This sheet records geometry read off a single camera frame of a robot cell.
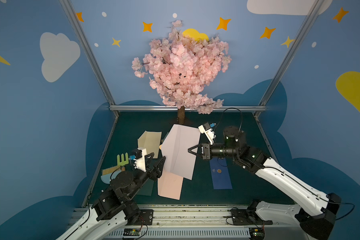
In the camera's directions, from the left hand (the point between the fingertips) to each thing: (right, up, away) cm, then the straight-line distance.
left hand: (159, 154), depth 65 cm
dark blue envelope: (+34, -17, +26) cm, 46 cm away
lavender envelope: (+7, +4, 0) cm, 8 cm away
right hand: (+14, +3, -3) cm, 14 cm away
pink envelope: (+3, -22, +21) cm, 31 cm away
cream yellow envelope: (-12, +3, +39) cm, 41 cm away
